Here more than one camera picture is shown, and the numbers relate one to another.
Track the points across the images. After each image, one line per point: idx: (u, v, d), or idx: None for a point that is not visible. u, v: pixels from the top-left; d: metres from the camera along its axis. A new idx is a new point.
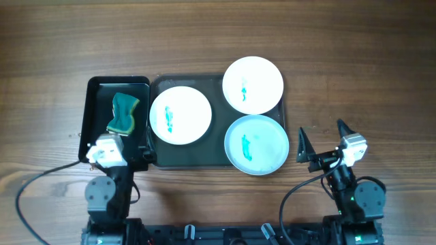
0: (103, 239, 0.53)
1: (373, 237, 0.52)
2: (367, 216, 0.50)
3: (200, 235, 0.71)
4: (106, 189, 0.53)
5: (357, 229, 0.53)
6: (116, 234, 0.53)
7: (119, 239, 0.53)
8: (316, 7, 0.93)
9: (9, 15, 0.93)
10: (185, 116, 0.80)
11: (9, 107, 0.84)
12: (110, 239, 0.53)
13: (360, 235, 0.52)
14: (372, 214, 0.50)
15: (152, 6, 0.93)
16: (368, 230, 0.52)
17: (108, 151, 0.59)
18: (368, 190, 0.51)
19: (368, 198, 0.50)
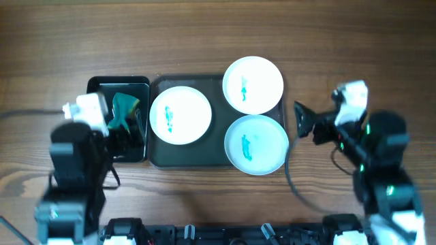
0: (57, 207, 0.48)
1: (407, 187, 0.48)
2: (390, 141, 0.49)
3: (200, 235, 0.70)
4: (76, 133, 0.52)
5: (388, 180, 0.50)
6: (75, 203, 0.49)
7: (78, 210, 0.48)
8: (317, 6, 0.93)
9: (9, 14, 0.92)
10: (184, 116, 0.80)
11: (9, 107, 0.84)
12: (67, 208, 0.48)
13: (392, 186, 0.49)
14: (395, 139, 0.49)
15: (152, 5, 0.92)
16: (401, 180, 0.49)
17: (91, 108, 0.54)
18: (394, 131, 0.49)
19: (385, 124, 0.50)
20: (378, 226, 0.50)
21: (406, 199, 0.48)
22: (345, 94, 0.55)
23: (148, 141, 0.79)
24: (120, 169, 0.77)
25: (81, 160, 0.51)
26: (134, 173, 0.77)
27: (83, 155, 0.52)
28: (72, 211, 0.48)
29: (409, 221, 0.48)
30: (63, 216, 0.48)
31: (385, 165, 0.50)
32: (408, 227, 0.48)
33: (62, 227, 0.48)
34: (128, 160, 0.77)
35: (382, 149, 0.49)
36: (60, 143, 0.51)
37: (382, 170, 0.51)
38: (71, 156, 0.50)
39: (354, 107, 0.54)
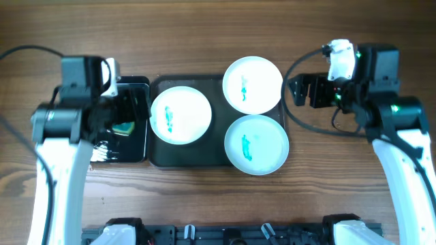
0: (56, 110, 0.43)
1: (413, 105, 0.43)
2: (381, 53, 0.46)
3: (200, 235, 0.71)
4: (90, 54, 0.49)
5: (392, 100, 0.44)
6: (73, 109, 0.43)
7: (75, 113, 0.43)
8: (317, 6, 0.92)
9: (8, 14, 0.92)
10: (184, 116, 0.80)
11: (9, 107, 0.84)
12: (64, 112, 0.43)
13: (396, 105, 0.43)
14: (385, 52, 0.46)
15: (152, 5, 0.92)
16: (406, 100, 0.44)
17: None
18: (387, 47, 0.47)
19: (375, 46, 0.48)
20: (381, 148, 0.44)
21: (411, 118, 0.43)
22: (333, 48, 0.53)
23: (148, 141, 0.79)
24: (120, 168, 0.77)
25: (87, 73, 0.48)
26: (134, 173, 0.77)
27: (92, 69, 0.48)
28: (72, 114, 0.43)
29: (413, 137, 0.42)
30: (62, 119, 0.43)
31: (385, 86, 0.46)
32: (413, 143, 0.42)
33: (60, 132, 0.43)
34: (128, 160, 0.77)
35: (383, 71, 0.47)
36: (71, 57, 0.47)
37: (385, 91, 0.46)
38: (79, 67, 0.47)
39: (343, 64, 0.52)
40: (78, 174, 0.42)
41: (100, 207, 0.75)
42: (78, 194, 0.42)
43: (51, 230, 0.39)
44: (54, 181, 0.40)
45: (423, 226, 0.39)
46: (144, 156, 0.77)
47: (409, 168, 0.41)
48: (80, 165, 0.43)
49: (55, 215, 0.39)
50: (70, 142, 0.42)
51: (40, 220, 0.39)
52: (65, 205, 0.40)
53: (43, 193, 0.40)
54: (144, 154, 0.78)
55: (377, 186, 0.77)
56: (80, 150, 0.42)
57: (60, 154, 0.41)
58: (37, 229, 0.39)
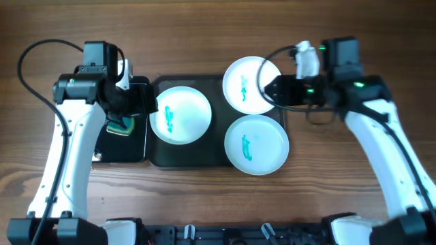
0: (76, 77, 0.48)
1: (376, 82, 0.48)
2: (340, 42, 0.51)
3: (200, 235, 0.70)
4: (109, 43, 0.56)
5: (357, 79, 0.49)
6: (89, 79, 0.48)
7: (92, 82, 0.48)
8: (317, 6, 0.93)
9: (9, 14, 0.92)
10: (185, 116, 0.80)
11: (9, 107, 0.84)
12: (82, 82, 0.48)
13: (362, 83, 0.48)
14: (344, 42, 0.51)
15: (152, 5, 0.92)
16: (370, 77, 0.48)
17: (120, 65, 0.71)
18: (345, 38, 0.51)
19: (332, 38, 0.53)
20: (355, 120, 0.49)
21: (375, 91, 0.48)
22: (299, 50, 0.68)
23: (148, 141, 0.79)
24: (120, 169, 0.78)
25: (104, 54, 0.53)
26: (134, 173, 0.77)
27: (108, 51, 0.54)
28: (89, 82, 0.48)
29: (379, 105, 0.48)
30: (81, 85, 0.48)
31: (350, 69, 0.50)
32: (379, 110, 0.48)
33: (78, 96, 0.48)
34: (128, 160, 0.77)
35: (346, 56, 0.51)
36: (92, 43, 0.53)
37: (351, 73, 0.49)
38: (98, 50, 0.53)
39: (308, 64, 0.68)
40: (90, 131, 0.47)
41: (100, 207, 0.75)
42: (88, 148, 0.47)
43: (63, 174, 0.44)
44: (69, 133, 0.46)
45: (400, 179, 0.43)
46: (144, 156, 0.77)
47: (378, 131, 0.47)
48: (92, 124, 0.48)
49: (67, 162, 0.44)
50: (87, 103, 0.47)
51: (55, 165, 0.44)
52: (76, 154, 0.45)
53: (59, 142, 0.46)
54: (144, 154, 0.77)
55: (378, 186, 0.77)
56: (95, 108, 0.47)
57: (78, 111, 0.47)
58: (51, 172, 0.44)
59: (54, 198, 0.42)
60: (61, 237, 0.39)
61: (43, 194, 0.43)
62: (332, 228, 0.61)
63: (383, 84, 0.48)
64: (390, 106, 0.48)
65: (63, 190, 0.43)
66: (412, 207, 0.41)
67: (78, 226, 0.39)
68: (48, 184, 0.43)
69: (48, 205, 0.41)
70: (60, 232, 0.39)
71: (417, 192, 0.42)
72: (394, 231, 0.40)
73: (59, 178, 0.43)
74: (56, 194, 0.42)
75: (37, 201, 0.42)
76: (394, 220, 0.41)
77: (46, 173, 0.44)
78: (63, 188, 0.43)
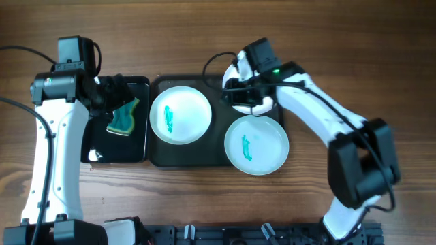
0: (53, 76, 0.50)
1: (292, 69, 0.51)
2: (253, 47, 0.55)
3: (200, 235, 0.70)
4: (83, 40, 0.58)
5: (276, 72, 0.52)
6: (66, 75, 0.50)
7: (70, 77, 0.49)
8: (316, 7, 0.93)
9: (9, 15, 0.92)
10: (184, 116, 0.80)
11: (9, 107, 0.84)
12: (60, 79, 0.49)
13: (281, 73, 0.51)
14: (256, 46, 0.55)
15: (152, 5, 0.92)
16: (287, 67, 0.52)
17: None
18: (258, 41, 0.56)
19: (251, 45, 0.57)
20: (281, 93, 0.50)
21: (294, 76, 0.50)
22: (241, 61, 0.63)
23: (148, 141, 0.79)
24: (120, 169, 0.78)
25: (80, 52, 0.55)
26: (134, 173, 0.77)
27: (84, 49, 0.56)
28: (67, 78, 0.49)
29: (296, 77, 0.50)
30: (58, 83, 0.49)
31: (269, 65, 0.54)
32: (296, 79, 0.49)
33: (58, 94, 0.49)
34: (128, 160, 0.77)
35: (263, 54, 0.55)
36: (66, 39, 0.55)
37: (272, 68, 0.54)
38: (74, 47, 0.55)
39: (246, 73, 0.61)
40: (73, 131, 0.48)
41: (100, 207, 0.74)
42: (73, 148, 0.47)
43: (52, 177, 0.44)
44: (53, 134, 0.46)
45: (325, 118, 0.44)
46: (145, 156, 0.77)
47: (299, 93, 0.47)
48: (75, 122, 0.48)
49: (55, 165, 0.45)
50: (67, 101, 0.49)
51: (43, 169, 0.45)
52: (62, 154, 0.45)
53: (45, 145, 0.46)
54: (144, 154, 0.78)
55: None
56: (75, 107, 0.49)
57: (58, 111, 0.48)
58: (40, 177, 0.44)
59: (47, 202, 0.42)
60: (60, 239, 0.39)
61: (34, 200, 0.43)
62: (325, 225, 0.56)
63: (302, 71, 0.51)
64: (304, 75, 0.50)
65: (55, 194, 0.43)
66: (338, 133, 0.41)
67: (75, 229, 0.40)
68: (37, 189, 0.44)
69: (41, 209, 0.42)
70: (58, 235, 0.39)
71: (342, 122, 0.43)
72: (336, 163, 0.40)
73: (49, 181, 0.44)
74: (48, 198, 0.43)
75: (30, 207, 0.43)
76: (330, 154, 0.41)
77: (35, 179, 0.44)
78: (55, 191, 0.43)
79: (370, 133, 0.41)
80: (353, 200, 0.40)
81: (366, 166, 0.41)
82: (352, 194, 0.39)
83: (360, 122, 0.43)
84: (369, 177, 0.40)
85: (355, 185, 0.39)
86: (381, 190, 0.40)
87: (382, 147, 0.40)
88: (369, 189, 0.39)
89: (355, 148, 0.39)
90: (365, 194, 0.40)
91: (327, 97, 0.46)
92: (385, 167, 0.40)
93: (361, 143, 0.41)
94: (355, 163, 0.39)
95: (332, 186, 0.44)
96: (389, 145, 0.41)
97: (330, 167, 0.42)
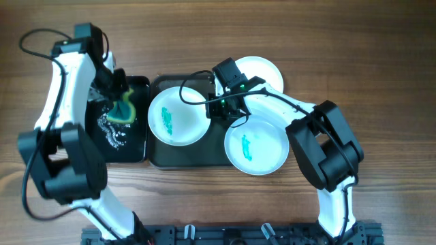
0: (69, 41, 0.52)
1: (258, 82, 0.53)
2: (219, 68, 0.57)
3: (200, 235, 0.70)
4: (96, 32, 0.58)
5: (244, 87, 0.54)
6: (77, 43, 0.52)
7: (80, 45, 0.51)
8: (316, 6, 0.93)
9: (9, 15, 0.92)
10: (184, 118, 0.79)
11: (9, 107, 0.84)
12: (72, 45, 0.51)
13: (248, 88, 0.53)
14: (222, 66, 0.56)
15: (152, 5, 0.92)
16: (253, 81, 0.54)
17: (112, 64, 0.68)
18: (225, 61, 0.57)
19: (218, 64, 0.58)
20: (246, 101, 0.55)
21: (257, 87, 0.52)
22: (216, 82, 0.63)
23: (148, 141, 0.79)
24: (120, 169, 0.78)
25: (92, 30, 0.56)
26: (134, 173, 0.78)
27: (99, 33, 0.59)
28: (78, 43, 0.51)
29: (256, 86, 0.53)
30: (71, 47, 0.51)
31: (236, 81, 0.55)
32: (257, 88, 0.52)
33: (69, 54, 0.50)
34: (127, 160, 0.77)
35: (231, 72, 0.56)
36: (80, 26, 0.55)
37: (240, 84, 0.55)
38: (86, 30, 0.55)
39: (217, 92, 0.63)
40: (82, 69, 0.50)
41: None
42: (81, 89, 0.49)
43: (63, 96, 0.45)
44: (66, 72, 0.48)
45: (283, 111, 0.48)
46: (145, 156, 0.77)
47: (260, 98, 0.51)
48: (85, 69, 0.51)
49: (66, 92, 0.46)
50: (80, 53, 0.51)
51: (54, 94, 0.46)
52: (74, 82, 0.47)
53: (58, 80, 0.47)
54: (144, 154, 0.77)
55: (378, 186, 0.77)
56: (86, 58, 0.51)
57: (71, 57, 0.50)
58: (52, 98, 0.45)
59: (57, 114, 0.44)
60: (67, 138, 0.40)
61: (45, 115, 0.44)
62: (321, 224, 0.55)
63: (263, 80, 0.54)
64: (265, 84, 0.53)
65: (64, 109, 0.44)
66: (296, 120, 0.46)
67: (79, 129, 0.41)
68: (50, 107, 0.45)
69: (51, 119, 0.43)
70: (63, 137, 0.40)
71: (296, 110, 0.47)
72: (298, 148, 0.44)
73: (60, 99, 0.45)
74: (59, 111, 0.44)
75: (39, 122, 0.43)
76: (290, 141, 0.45)
77: (48, 103, 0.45)
78: (64, 107, 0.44)
79: (323, 116, 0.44)
80: (321, 182, 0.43)
81: (327, 150, 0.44)
82: (319, 176, 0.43)
83: (313, 109, 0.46)
84: (331, 156, 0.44)
85: (319, 166, 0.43)
86: (346, 168, 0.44)
87: (336, 128, 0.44)
88: (332, 169, 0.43)
89: (308, 132, 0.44)
90: (330, 174, 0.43)
91: (285, 95, 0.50)
92: (345, 146, 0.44)
93: (317, 128, 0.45)
94: (313, 145, 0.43)
95: (306, 175, 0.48)
96: (343, 125, 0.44)
97: (296, 155, 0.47)
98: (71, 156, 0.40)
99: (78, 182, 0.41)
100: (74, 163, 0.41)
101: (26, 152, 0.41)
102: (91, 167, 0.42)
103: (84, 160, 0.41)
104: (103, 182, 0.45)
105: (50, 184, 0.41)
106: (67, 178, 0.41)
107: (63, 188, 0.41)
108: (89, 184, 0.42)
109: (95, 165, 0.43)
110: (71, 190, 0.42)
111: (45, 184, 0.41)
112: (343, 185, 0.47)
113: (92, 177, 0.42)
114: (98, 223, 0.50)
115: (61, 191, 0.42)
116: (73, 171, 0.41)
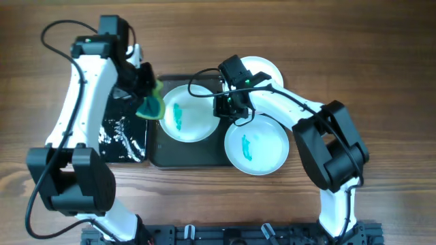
0: (92, 38, 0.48)
1: (263, 77, 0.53)
2: (225, 64, 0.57)
3: (200, 235, 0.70)
4: (119, 27, 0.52)
5: (249, 83, 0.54)
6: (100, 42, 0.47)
7: (104, 47, 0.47)
8: (317, 6, 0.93)
9: (9, 15, 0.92)
10: (193, 113, 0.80)
11: (9, 107, 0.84)
12: (95, 45, 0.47)
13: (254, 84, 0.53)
14: (228, 62, 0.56)
15: (152, 5, 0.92)
16: (259, 77, 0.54)
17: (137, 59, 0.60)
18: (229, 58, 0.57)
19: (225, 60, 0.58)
20: (251, 98, 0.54)
21: (263, 84, 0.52)
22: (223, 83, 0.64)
23: (148, 141, 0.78)
24: (120, 169, 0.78)
25: (118, 26, 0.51)
26: (134, 173, 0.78)
27: (127, 28, 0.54)
28: (101, 45, 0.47)
29: (262, 83, 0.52)
30: (95, 47, 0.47)
31: (242, 77, 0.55)
32: (263, 85, 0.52)
33: (90, 57, 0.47)
34: (127, 160, 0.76)
35: (236, 69, 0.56)
36: (105, 17, 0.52)
37: (245, 79, 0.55)
38: (112, 24, 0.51)
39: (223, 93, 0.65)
40: (102, 79, 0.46)
41: None
42: (99, 100, 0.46)
43: (78, 112, 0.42)
44: (85, 80, 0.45)
45: (290, 109, 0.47)
46: (145, 156, 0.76)
47: (266, 94, 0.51)
48: (105, 76, 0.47)
49: (82, 105, 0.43)
50: (101, 58, 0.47)
51: (69, 107, 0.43)
52: (90, 95, 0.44)
53: (75, 89, 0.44)
54: (144, 154, 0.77)
55: (378, 186, 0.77)
56: (108, 63, 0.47)
57: (92, 62, 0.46)
58: (68, 111, 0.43)
59: (71, 131, 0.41)
60: (77, 162, 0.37)
61: (59, 129, 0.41)
62: (321, 224, 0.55)
63: (268, 76, 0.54)
64: (271, 79, 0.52)
65: (79, 126, 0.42)
66: (302, 119, 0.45)
67: (94, 156, 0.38)
68: (64, 121, 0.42)
69: (64, 137, 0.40)
70: (74, 160, 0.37)
71: (303, 109, 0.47)
72: (303, 147, 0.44)
73: (75, 114, 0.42)
74: (73, 129, 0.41)
75: (52, 138, 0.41)
76: (296, 139, 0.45)
77: (63, 115, 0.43)
78: (79, 124, 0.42)
79: (330, 116, 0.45)
80: (325, 182, 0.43)
81: (333, 150, 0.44)
82: (323, 176, 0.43)
83: (320, 108, 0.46)
84: (336, 157, 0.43)
85: (324, 166, 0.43)
86: (352, 169, 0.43)
87: (343, 128, 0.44)
88: (338, 169, 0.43)
89: (315, 132, 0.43)
90: (336, 175, 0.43)
91: (291, 93, 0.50)
92: (351, 147, 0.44)
93: (323, 127, 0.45)
94: (319, 145, 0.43)
95: (309, 175, 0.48)
96: (350, 126, 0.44)
97: (301, 155, 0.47)
98: (82, 182, 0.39)
99: (86, 203, 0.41)
100: (84, 188, 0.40)
101: (36, 170, 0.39)
102: (101, 191, 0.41)
103: (95, 186, 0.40)
104: (110, 199, 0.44)
105: (56, 200, 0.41)
106: (76, 199, 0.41)
107: (69, 205, 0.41)
108: (99, 206, 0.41)
109: (105, 187, 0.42)
110: (78, 207, 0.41)
111: (51, 199, 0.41)
112: (347, 186, 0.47)
113: (102, 202, 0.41)
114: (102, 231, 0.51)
115: (69, 208, 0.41)
116: (83, 193, 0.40)
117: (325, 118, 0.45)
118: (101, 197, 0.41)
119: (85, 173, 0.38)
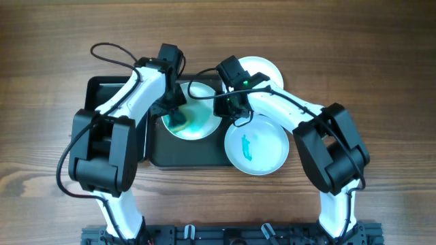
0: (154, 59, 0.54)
1: (262, 79, 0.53)
2: (221, 65, 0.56)
3: (200, 235, 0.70)
4: (175, 54, 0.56)
5: (248, 83, 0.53)
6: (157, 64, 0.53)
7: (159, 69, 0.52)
8: (317, 6, 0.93)
9: (9, 15, 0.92)
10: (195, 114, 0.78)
11: (9, 107, 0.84)
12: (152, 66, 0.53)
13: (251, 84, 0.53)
14: (227, 62, 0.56)
15: (152, 5, 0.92)
16: (258, 77, 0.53)
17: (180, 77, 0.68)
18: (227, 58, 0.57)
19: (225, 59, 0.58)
20: (248, 98, 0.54)
21: (263, 85, 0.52)
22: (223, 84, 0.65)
23: (148, 141, 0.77)
24: None
25: (176, 54, 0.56)
26: None
27: (181, 56, 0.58)
28: (161, 64, 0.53)
29: (261, 84, 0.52)
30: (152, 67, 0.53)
31: (240, 79, 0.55)
32: (261, 86, 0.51)
33: (150, 68, 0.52)
34: None
35: (234, 70, 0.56)
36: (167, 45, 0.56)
37: (243, 80, 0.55)
38: (171, 52, 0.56)
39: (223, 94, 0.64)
40: (155, 84, 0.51)
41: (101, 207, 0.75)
42: (146, 101, 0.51)
43: (129, 96, 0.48)
44: (142, 79, 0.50)
45: (289, 112, 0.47)
46: (145, 156, 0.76)
47: (265, 96, 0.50)
48: (157, 87, 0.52)
49: (133, 95, 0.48)
50: (157, 71, 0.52)
51: (123, 91, 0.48)
52: (142, 90, 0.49)
53: (131, 83, 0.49)
54: (144, 154, 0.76)
55: (378, 186, 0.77)
56: (162, 77, 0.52)
57: (150, 71, 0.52)
58: (121, 92, 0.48)
59: (119, 105, 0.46)
60: (118, 128, 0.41)
61: (110, 102, 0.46)
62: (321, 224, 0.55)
63: (267, 77, 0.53)
64: (269, 82, 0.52)
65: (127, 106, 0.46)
66: (302, 122, 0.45)
67: (131, 126, 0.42)
68: (116, 98, 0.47)
69: (112, 108, 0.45)
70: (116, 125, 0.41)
71: (303, 111, 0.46)
72: (304, 150, 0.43)
73: (127, 97, 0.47)
74: (121, 106, 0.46)
75: (102, 106, 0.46)
76: (296, 141, 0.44)
77: (115, 94, 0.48)
78: (127, 104, 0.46)
79: (331, 120, 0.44)
80: (327, 185, 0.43)
81: (333, 152, 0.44)
82: (324, 180, 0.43)
83: (320, 111, 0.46)
84: (338, 160, 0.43)
85: (325, 170, 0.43)
86: (352, 171, 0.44)
87: (344, 131, 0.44)
88: (338, 172, 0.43)
89: (317, 135, 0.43)
90: (336, 178, 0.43)
91: (291, 95, 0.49)
92: (351, 150, 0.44)
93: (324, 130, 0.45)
94: (320, 148, 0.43)
95: (309, 177, 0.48)
96: (351, 129, 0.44)
97: (302, 158, 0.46)
98: (114, 147, 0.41)
99: (107, 174, 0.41)
100: (112, 153, 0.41)
101: (78, 129, 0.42)
102: (127, 163, 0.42)
103: (123, 154, 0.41)
104: (127, 186, 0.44)
105: (82, 164, 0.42)
106: (101, 164, 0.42)
107: (91, 174, 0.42)
108: (118, 178, 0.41)
109: (129, 163, 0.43)
110: (99, 179, 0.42)
111: (77, 162, 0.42)
112: (347, 188, 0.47)
113: (122, 174, 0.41)
114: (107, 218, 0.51)
115: (89, 174, 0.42)
116: (110, 160, 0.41)
117: (325, 122, 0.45)
118: (123, 168, 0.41)
119: (121, 141, 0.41)
